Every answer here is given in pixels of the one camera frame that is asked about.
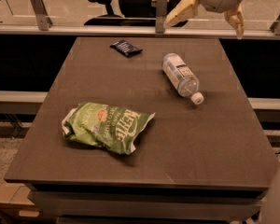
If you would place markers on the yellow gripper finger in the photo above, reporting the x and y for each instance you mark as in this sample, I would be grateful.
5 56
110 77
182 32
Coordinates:
234 17
183 11

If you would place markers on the clear plastic water bottle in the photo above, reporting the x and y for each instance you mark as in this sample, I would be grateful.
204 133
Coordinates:
182 78

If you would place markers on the black office chair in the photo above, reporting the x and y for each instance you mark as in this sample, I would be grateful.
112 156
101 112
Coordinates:
133 13

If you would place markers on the dark blue snack packet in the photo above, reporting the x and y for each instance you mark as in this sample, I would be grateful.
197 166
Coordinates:
126 48

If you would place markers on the green chips bag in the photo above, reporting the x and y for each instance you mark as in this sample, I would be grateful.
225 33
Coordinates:
112 127

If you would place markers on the cardboard box under table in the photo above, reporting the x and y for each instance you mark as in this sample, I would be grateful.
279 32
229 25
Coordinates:
16 208

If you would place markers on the left metal glass bracket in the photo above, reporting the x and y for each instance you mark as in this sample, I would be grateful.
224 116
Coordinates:
42 18

